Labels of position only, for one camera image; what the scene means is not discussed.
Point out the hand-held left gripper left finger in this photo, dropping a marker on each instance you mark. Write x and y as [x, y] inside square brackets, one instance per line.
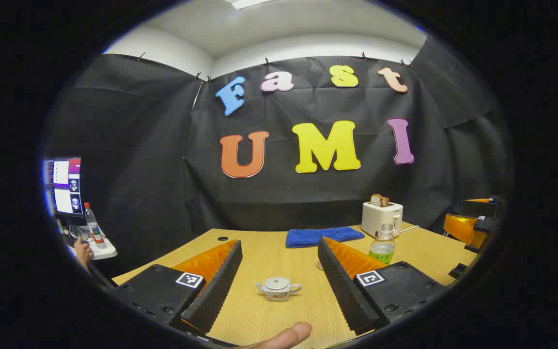
[216, 291]

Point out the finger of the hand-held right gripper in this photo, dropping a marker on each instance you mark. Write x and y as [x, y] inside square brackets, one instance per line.
[460, 229]
[485, 207]

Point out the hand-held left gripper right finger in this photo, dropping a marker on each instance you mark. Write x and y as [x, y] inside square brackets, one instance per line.
[342, 291]

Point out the round coaster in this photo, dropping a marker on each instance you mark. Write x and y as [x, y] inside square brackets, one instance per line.
[319, 266]

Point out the green label water bottle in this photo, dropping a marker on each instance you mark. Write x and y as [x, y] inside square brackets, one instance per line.
[382, 252]

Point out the red cap clear bottle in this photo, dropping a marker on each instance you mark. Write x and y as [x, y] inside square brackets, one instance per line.
[95, 228]

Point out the blue towel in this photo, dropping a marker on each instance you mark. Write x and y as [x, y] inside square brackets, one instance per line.
[322, 236]

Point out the brown bread slice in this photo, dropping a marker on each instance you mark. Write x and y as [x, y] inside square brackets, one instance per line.
[385, 201]

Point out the white toaster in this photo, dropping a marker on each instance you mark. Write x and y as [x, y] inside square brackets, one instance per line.
[380, 218]

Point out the pale bread slice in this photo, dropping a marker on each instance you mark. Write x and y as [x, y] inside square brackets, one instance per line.
[376, 199]

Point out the white side table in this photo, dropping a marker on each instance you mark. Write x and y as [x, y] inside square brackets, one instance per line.
[104, 252]

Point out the black backdrop cloth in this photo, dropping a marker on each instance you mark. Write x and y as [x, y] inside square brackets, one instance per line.
[162, 169]

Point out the computer monitor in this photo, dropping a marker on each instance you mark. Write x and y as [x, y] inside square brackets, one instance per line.
[66, 186]

